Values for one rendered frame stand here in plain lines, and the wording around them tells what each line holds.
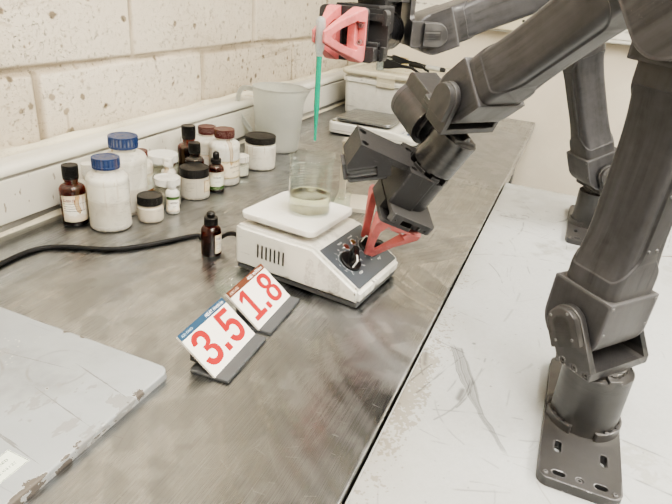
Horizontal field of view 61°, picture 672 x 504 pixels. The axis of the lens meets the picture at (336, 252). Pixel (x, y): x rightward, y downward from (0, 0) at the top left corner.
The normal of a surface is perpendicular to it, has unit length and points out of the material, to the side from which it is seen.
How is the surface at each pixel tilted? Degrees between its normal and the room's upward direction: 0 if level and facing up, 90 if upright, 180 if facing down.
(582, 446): 0
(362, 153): 108
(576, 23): 95
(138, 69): 90
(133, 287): 0
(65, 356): 0
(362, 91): 93
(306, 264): 90
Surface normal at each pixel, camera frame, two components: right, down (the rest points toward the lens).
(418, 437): 0.08, -0.90
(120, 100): 0.92, 0.23
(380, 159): 0.09, 0.69
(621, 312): 0.47, 0.45
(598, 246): -0.88, -0.02
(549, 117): -0.39, 0.37
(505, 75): -0.78, 0.14
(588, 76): 0.18, 0.53
